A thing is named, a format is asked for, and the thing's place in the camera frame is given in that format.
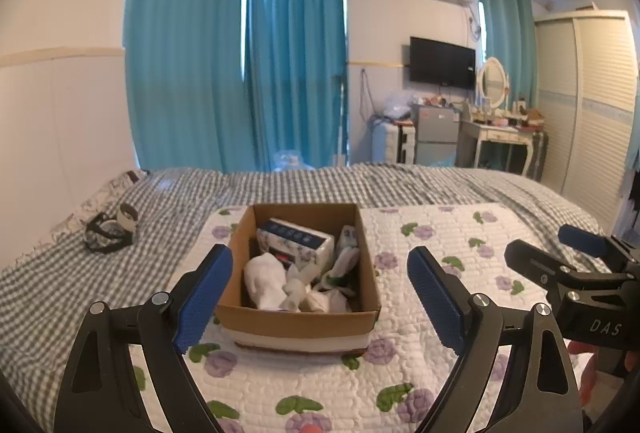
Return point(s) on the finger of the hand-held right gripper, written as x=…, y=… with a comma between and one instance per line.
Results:
x=530, y=258
x=580, y=238

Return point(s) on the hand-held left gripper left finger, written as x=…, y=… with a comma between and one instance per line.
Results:
x=202, y=303

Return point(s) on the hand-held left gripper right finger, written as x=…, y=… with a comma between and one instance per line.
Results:
x=435, y=300

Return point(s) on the brown cardboard box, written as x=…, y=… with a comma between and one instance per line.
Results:
x=295, y=325

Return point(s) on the cream sock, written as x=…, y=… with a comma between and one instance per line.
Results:
x=297, y=295

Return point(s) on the white patterned sock bundle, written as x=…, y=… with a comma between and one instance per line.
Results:
x=337, y=278

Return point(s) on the white and blue tissue pack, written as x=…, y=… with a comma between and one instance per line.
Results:
x=295, y=238

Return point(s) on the person's right hand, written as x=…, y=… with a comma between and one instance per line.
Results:
x=585, y=373

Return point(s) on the dark hanging clothes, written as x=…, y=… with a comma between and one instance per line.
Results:
x=632, y=198

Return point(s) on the checked covered stool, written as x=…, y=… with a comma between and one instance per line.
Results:
x=540, y=153

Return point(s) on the white floral quilted mat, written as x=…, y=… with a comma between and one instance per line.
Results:
x=340, y=388

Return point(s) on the white vanity table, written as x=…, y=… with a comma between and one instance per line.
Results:
x=492, y=133

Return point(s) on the cream slatted wardrobe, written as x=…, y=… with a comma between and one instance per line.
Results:
x=590, y=103

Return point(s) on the grey gingham bed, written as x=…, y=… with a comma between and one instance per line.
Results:
x=300, y=185

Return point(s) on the grey mini fridge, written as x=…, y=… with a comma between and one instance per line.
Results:
x=435, y=133

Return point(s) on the white storage unit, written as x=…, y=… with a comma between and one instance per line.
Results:
x=405, y=143

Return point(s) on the clear bluish bag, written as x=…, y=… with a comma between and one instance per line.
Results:
x=292, y=160

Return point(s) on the white oval vanity mirror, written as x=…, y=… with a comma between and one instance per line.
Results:
x=492, y=80

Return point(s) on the clear plastic bag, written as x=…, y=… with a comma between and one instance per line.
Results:
x=397, y=108

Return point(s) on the thin upright pole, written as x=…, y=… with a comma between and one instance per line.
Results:
x=343, y=123

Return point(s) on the light teal curtain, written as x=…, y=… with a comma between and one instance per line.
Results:
x=507, y=33

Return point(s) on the wide teal curtain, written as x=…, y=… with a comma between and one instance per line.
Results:
x=190, y=63

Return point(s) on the narrow teal curtain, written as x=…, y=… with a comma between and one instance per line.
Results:
x=295, y=63

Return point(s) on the black wall television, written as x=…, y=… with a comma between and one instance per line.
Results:
x=442, y=62

